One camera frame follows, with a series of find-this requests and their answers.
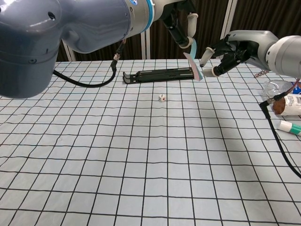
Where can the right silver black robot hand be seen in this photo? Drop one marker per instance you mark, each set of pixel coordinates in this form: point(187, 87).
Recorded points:
point(249, 44)

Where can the clear Pepsi plastic bottle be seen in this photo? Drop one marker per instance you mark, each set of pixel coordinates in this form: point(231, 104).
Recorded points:
point(272, 88)

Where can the black folding laptop stand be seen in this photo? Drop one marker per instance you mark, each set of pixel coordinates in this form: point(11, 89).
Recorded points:
point(155, 75)

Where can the black folding divider screen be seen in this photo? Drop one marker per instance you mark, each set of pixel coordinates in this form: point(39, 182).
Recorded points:
point(247, 14)

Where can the light blue checked tablecloth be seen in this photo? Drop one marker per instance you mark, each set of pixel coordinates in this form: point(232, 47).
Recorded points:
point(117, 164)

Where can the white and green tube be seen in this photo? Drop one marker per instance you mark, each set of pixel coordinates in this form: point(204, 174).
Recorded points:
point(289, 127)

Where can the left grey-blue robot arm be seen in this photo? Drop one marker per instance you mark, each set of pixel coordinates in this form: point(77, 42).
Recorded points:
point(35, 47)

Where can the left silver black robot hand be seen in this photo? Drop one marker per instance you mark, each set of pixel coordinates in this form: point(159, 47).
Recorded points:
point(178, 14)

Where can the white bottle with yellow cap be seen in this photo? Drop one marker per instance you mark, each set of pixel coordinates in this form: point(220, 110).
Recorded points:
point(291, 103)

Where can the small white die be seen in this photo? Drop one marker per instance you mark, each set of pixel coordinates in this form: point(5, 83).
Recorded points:
point(161, 97)

